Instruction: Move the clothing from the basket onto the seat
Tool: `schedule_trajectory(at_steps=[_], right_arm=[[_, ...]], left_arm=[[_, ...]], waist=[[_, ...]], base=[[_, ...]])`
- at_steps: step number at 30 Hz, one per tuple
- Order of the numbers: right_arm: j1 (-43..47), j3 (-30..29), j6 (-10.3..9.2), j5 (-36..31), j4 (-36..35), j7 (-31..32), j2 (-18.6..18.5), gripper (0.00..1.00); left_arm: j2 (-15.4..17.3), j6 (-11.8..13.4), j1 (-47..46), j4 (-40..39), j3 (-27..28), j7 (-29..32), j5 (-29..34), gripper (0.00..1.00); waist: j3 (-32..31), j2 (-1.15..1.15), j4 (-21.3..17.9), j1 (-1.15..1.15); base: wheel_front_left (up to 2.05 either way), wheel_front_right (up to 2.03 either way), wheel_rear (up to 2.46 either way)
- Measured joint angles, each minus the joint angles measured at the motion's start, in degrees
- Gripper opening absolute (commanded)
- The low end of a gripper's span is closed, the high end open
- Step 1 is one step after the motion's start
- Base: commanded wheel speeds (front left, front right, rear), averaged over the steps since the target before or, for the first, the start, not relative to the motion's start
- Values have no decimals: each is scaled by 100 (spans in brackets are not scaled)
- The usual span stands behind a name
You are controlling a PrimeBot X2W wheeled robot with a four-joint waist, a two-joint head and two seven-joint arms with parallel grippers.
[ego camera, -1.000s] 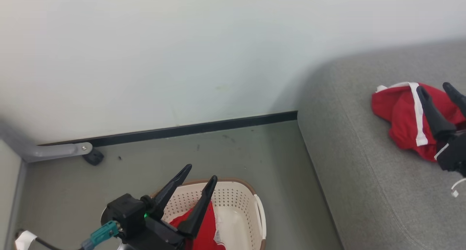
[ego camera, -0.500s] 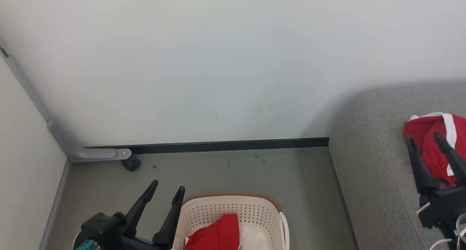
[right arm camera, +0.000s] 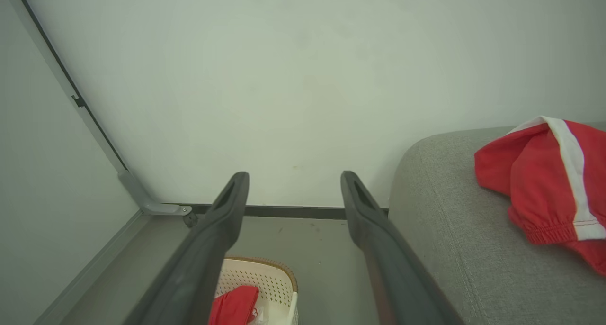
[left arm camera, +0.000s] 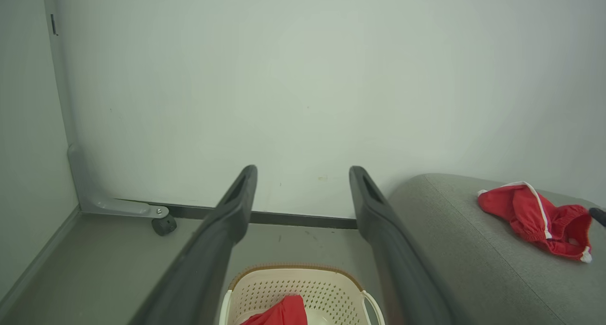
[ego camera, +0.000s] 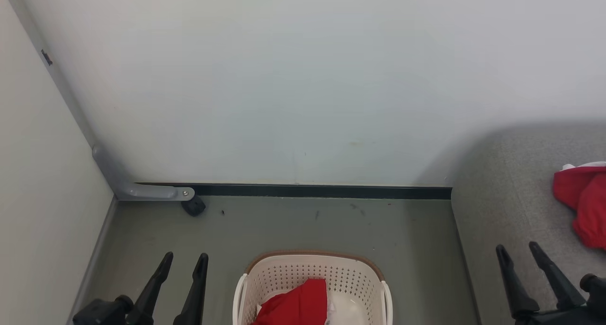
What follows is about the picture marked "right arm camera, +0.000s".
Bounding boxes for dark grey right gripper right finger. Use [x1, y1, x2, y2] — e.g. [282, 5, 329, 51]
[340, 171, 464, 325]

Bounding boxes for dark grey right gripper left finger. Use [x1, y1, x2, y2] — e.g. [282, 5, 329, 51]
[124, 172, 250, 325]

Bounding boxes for plain red garment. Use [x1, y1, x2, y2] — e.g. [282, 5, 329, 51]
[209, 285, 260, 325]

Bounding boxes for red trousers with white stripe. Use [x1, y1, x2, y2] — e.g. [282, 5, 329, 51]
[474, 116, 606, 276]

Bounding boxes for grey fabric sofa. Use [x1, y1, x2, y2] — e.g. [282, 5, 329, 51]
[388, 122, 606, 325]

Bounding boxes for cream perforated plastic laundry basket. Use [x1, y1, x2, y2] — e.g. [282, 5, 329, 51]
[215, 256, 299, 325]

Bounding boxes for black baseboard strip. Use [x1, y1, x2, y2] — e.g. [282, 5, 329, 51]
[163, 203, 389, 220]

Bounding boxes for grey metal corner bracket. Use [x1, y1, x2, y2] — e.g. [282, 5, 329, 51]
[117, 170, 193, 217]

